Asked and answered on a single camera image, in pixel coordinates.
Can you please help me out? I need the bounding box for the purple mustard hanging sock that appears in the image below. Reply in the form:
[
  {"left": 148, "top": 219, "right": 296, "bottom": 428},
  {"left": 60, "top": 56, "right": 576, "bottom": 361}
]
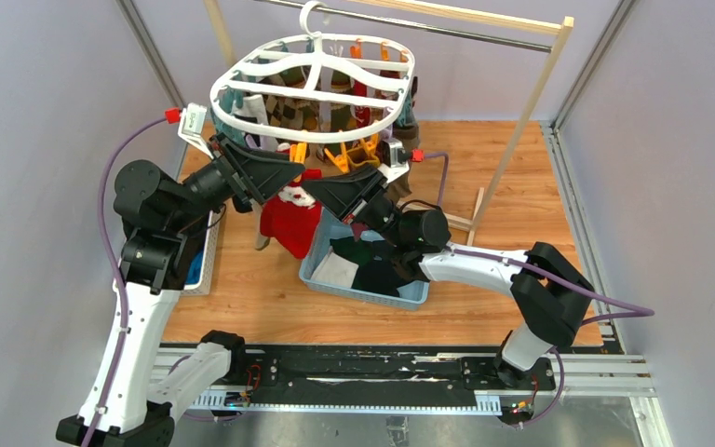
[{"left": 344, "top": 144, "right": 389, "bottom": 245}]

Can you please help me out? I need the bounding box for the argyle brown hanging sock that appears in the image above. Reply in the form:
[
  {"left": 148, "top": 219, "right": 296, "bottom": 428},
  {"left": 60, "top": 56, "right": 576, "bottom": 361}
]
[{"left": 262, "top": 66, "right": 319, "bottom": 131}]

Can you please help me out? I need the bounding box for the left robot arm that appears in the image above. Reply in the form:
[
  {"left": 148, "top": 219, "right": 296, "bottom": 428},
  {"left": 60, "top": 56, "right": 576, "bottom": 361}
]
[{"left": 56, "top": 137, "right": 304, "bottom": 446}]

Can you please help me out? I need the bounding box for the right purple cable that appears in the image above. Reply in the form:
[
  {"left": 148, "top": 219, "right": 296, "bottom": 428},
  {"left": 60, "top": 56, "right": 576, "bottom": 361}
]
[{"left": 410, "top": 149, "right": 656, "bottom": 427}]

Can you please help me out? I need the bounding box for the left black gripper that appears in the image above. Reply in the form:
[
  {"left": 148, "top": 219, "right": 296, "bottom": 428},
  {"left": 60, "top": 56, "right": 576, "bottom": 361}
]
[{"left": 168, "top": 131, "right": 305, "bottom": 233}]

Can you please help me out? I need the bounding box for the orange clothes peg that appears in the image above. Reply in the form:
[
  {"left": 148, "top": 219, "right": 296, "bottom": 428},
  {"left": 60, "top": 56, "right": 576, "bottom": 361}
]
[
  {"left": 324, "top": 147, "right": 351, "bottom": 173},
  {"left": 289, "top": 142, "right": 308, "bottom": 183}
]

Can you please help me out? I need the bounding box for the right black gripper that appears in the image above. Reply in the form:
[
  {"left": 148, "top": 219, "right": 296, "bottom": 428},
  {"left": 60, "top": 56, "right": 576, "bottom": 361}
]
[{"left": 299, "top": 164, "right": 404, "bottom": 249}]

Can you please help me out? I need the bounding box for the purple cable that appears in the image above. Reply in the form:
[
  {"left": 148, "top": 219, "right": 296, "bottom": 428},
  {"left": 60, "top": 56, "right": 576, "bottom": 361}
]
[
  {"left": 79, "top": 107, "right": 181, "bottom": 447},
  {"left": 410, "top": 149, "right": 656, "bottom": 427}
]

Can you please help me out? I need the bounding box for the white sock in basket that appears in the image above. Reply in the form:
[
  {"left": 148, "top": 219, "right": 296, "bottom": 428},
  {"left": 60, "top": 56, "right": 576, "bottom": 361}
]
[{"left": 311, "top": 251, "right": 359, "bottom": 289}]

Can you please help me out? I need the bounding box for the white oval clip hanger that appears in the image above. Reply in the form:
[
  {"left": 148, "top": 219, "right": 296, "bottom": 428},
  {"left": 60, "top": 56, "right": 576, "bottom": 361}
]
[{"left": 209, "top": 1, "right": 415, "bottom": 144}]

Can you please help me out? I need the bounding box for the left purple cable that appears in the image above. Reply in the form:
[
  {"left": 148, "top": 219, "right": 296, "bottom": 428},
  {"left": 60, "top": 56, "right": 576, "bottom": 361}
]
[{"left": 79, "top": 107, "right": 181, "bottom": 447}]

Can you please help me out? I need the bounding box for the white plastic basket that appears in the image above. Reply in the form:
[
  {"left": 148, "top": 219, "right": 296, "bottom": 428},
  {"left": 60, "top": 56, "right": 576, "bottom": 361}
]
[{"left": 114, "top": 210, "right": 220, "bottom": 298}]

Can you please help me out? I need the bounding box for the light blue plastic basket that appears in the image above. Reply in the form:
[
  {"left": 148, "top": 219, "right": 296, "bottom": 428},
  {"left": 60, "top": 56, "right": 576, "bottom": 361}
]
[{"left": 299, "top": 210, "right": 429, "bottom": 311}]

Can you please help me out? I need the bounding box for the white hanging sock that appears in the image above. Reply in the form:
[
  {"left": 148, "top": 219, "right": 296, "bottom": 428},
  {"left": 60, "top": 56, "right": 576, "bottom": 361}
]
[{"left": 232, "top": 94, "right": 278, "bottom": 153}]

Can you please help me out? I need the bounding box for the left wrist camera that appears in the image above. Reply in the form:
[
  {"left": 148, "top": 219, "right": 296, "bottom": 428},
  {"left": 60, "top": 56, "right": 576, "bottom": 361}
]
[{"left": 177, "top": 102, "right": 213, "bottom": 158}]

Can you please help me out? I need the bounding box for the olive tan hanging sock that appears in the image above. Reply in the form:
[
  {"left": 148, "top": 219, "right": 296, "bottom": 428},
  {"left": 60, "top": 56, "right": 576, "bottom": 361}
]
[{"left": 385, "top": 122, "right": 420, "bottom": 203}]

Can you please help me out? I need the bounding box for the dark green sock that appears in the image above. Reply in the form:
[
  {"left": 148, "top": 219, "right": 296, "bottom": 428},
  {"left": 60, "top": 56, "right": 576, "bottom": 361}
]
[{"left": 330, "top": 237, "right": 411, "bottom": 297}]

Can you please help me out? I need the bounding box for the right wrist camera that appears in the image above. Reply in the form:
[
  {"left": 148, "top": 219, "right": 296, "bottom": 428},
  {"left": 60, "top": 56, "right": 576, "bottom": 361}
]
[{"left": 377, "top": 138, "right": 410, "bottom": 183}]

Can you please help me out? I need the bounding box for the wooden clothes rack frame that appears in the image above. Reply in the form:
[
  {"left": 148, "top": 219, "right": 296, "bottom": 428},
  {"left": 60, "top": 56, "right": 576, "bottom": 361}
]
[{"left": 205, "top": 1, "right": 573, "bottom": 243}]

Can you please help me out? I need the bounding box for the metal rack rod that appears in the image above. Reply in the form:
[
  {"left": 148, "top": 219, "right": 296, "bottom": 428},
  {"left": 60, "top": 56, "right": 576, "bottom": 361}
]
[{"left": 252, "top": 0, "right": 553, "bottom": 54}]

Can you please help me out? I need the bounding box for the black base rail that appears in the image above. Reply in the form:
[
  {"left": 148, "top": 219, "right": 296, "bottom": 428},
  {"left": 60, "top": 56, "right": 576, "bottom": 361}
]
[{"left": 226, "top": 345, "right": 558, "bottom": 408}]

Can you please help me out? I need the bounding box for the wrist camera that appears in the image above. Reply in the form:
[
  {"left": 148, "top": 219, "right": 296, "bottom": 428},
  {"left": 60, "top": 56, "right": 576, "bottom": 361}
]
[
  {"left": 177, "top": 102, "right": 213, "bottom": 158},
  {"left": 377, "top": 138, "right": 410, "bottom": 183}
]

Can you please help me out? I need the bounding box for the blue cloth in basket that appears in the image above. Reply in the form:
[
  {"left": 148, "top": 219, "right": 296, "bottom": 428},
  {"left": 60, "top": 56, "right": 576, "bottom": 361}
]
[{"left": 185, "top": 250, "right": 204, "bottom": 288}]

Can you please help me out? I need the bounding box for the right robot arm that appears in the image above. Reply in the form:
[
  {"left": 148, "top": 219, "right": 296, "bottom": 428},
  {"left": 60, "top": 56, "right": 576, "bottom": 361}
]
[{"left": 302, "top": 163, "right": 594, "bottom": 388}]

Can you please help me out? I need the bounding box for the beige striped ribbed sock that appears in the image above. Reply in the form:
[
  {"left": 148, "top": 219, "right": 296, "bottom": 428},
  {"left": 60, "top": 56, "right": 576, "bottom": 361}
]
[{"left": 253, "top": 208, "right": 270, "bottom": 251}]

